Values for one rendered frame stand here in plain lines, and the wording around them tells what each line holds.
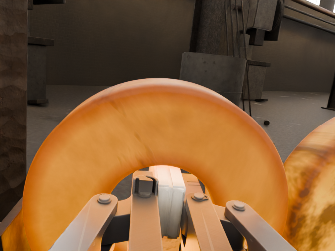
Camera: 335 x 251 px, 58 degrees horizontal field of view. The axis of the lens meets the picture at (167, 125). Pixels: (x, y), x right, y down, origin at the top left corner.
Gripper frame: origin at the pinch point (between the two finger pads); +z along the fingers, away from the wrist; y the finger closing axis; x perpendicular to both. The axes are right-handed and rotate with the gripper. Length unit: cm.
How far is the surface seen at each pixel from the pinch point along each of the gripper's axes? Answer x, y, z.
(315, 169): 2.0, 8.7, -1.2
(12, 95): -0.2, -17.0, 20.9
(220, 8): 57, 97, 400
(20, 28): 7.8, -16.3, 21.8
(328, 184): 1.2, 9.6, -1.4
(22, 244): -3.7, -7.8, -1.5
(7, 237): -2.2, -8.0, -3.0
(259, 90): -87, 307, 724
